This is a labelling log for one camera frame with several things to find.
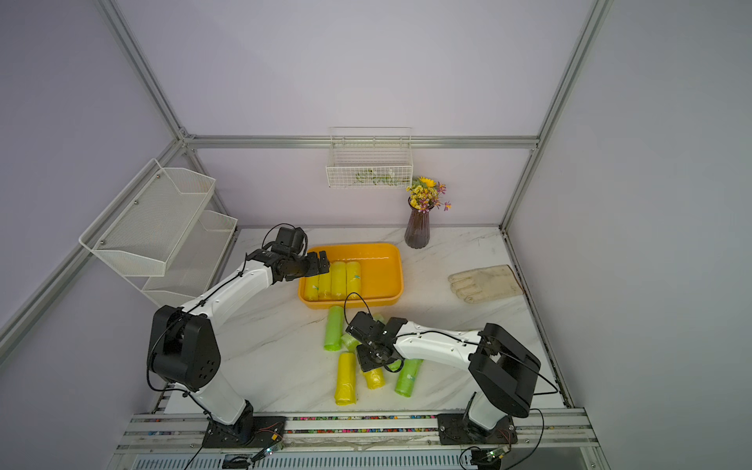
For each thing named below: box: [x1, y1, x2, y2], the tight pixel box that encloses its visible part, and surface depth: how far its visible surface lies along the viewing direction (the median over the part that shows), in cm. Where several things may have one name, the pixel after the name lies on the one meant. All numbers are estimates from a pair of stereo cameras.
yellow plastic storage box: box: [298, 242, 404, 310], surface depth 102 cm
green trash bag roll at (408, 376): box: [394, 358, 424, 398], surface depth 80 cm
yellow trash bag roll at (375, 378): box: [361, 367, 386, 390], surface depth 80 cm
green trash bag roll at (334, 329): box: [323, 305, 344, 352], surface depth 91 cm
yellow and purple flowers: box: [405, 176, 453, 214], surface depth 100 cm
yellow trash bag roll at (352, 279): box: [345, 260, 362, 298], surface depth 102 cm
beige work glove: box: [447, 264, 524, 304], surface depth 104 cm
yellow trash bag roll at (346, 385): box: [334, 351, 358, 407], surface depth 82 cm
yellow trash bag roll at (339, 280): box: [330, 260, 347, 301], surface depth 100 cm
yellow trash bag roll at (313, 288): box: [305, 275, 322, 301], surface depth 100 cm
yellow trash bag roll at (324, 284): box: [317, 271, 333, 300], surface depth 100 cm
